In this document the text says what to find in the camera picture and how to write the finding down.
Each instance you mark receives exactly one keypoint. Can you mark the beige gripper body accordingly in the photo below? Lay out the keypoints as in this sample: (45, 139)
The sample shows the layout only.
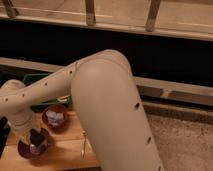
(22, 128)

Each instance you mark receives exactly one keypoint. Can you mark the black eraser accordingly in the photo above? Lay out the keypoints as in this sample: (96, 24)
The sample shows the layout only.
(36, 138)

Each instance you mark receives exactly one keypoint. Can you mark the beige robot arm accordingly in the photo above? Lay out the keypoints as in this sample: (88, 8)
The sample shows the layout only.
(108, 105)

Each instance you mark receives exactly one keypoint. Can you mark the purple bowl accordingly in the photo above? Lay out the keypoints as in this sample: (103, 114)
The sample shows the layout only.
(30, 151)

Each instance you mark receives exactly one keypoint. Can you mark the red bowl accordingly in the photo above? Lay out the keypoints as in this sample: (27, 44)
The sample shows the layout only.
(58, 109)

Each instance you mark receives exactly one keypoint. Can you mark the crumpled white paper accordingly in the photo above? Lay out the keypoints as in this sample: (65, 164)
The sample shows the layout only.
(54, 118)

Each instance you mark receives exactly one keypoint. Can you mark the green plastic tray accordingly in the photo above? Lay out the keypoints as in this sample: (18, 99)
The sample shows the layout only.
(39, 107)

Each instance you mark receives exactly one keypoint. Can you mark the yellow banana toy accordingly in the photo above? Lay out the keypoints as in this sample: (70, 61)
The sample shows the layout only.
(63, 99)

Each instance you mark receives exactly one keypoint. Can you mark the silver fork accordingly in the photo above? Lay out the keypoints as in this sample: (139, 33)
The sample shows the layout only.
(84, 144)

